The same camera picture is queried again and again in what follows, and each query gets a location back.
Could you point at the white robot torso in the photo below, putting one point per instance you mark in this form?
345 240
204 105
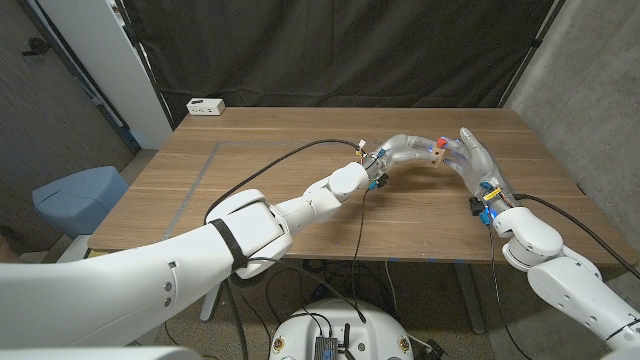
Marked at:
360 325

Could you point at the black curtain backdrop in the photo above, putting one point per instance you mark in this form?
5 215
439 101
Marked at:
340 50

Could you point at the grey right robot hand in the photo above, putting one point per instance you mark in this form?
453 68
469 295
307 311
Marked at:
477 162

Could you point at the grey table leg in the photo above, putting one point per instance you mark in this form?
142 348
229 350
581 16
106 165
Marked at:
210 305
470 300

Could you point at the black frame pole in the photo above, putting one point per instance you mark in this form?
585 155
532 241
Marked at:
145 65
530 50

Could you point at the white cabinet panel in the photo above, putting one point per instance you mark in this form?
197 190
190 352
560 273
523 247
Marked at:
110 65

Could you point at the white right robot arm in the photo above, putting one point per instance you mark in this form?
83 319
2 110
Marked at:
565 270

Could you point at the small wooden block with holes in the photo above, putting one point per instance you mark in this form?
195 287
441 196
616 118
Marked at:
438 157

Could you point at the black wall rail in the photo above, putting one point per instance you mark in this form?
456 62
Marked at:
75 75

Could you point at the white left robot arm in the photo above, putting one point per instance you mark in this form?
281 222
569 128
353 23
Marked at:
225 260

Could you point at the person's bare leg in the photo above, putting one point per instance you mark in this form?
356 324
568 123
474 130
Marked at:
7 250

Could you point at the white power strip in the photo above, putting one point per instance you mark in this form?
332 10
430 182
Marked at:
205 106

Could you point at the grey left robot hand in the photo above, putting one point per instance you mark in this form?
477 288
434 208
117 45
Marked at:
400 152

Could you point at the grey electronics box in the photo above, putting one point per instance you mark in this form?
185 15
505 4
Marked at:
326 347

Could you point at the wooden screw with red head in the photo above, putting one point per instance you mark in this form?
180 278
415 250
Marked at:
441 142

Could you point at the blue padded stool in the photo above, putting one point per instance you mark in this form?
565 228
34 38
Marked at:
75 200

